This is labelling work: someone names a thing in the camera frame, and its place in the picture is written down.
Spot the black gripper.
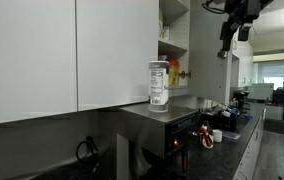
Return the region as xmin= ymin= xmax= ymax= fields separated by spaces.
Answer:
xmin=219 ymin=0 xmax=262 ymax=52

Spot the round metal door lock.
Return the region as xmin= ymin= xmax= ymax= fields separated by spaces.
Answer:
xmin=217 ymin=49 xmax=230 ymax=60

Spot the white cabinet door with lock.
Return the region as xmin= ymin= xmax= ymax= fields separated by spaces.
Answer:
xmin=187 ymin=0 xmax=234 ymax=106

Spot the white sugar container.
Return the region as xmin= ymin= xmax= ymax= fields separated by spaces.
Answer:
xmin=147 ymin=60 xmax=170 ymax=113

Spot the white cabinet shelving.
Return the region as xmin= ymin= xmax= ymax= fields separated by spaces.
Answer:
xmin=157 ymin=0 xmax=191 ymax=98

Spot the metal door hinge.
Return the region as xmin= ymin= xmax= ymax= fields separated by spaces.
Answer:
xmin=177 ymin=70 xmax=192 ymax=80

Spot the small white container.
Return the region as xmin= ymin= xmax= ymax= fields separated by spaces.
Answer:
xmin=163 ymin=25 xmax=171 ymax=42

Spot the white base cabinet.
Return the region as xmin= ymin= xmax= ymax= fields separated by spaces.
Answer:
xmin=232 ymin=108 xmax=267 ymax=180

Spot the black appliance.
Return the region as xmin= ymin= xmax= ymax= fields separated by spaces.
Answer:
xmin=233 ymin=89 xmax=250 ymax=108

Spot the yellow creamer bottle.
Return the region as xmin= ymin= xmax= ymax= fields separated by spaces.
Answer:
xmin=168 ymin=59 xmax=180 ymax=88

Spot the yellow box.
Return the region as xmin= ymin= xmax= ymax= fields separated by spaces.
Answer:
xmin=158 ymin=9 xmax=165 ymax=40

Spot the black condiment organizer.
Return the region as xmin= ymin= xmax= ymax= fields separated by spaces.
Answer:
xmin=200 ymin=108 xmax=241 ymax=133

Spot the clear plastic tray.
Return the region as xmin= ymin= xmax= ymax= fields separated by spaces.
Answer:
xmin=221 ymin=129 xmax=242 ymax=141

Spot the white cup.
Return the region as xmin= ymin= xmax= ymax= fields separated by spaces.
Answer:
xmin=211 ymin=128 xmax=224 ymax=144

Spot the red and white object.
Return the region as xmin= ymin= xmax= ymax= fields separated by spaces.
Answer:
xmin=197 ymin=121 xmax=215 ymax=150

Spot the stainless steel coffee machine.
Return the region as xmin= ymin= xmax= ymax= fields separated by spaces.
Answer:
xmin=96 ymin=102 xmax=201 ymax=180

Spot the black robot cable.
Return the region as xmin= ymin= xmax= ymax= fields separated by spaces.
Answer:
xmin=201 ymin=0 xmax=227 ymax=15

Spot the black power cable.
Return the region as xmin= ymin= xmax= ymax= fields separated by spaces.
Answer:
xmin=75 ymin=134 xmax=100 ymax=168

